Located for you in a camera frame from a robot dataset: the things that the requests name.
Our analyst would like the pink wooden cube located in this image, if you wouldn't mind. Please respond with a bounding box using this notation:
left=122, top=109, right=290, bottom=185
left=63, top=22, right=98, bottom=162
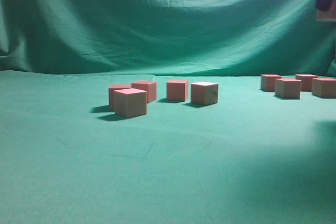
left=260, top=74, right=282, bottom=92
left=311, top=78, right=336, bottom=98
left=296, top=74, right=318, bottom=92
left=108, top=84, right=131, bottom=110
left=113, top=88, right=147, bottom=118
left=166, top=80, right=189, bottom=101
left=131, top=80, right=157, bottom=103
left=191, top=81, right=218, bottom=105
left=275, top=78, right=302, bottom=99
left=317, top=0, right=336, bottom=22

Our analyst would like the green cloth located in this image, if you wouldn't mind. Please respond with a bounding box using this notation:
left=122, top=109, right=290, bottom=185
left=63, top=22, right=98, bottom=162
left=1, top=0, right=335, bottom=223

